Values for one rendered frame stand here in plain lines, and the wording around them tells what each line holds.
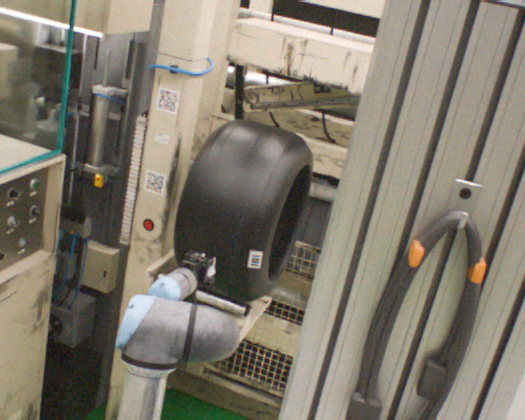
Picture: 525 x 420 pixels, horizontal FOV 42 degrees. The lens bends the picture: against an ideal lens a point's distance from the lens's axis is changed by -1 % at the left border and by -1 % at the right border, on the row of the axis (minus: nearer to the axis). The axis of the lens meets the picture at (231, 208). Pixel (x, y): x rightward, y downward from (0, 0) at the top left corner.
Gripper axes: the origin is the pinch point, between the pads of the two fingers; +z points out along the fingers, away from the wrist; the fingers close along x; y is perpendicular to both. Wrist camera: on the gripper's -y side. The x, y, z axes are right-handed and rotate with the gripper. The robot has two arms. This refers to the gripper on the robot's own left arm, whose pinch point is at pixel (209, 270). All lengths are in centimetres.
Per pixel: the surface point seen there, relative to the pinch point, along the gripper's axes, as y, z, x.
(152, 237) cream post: -6.8, 31.0, 32.6
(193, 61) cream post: 56, 24, 28
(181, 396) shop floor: -101, 98, 29
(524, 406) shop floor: -89, 199, -133
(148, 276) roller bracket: -17.0, 20.8, 26.9
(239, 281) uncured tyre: -5.0, 12.6, -6.7
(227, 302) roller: -18.1, 25.1, -1.2
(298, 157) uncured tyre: 35.3, 27.7, -11.8
